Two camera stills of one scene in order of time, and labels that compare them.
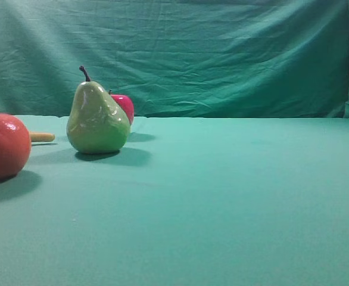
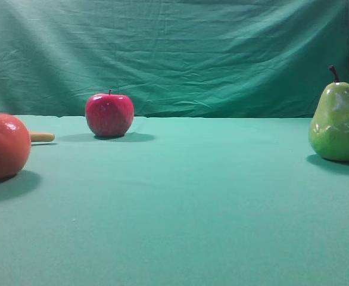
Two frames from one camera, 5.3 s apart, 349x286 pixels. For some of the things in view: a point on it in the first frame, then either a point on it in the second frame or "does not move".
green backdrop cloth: [280, 59] does not move
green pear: [97, 124] -> [337, 128]
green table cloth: [185, 201] does not move
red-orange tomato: [7, 146] does not move
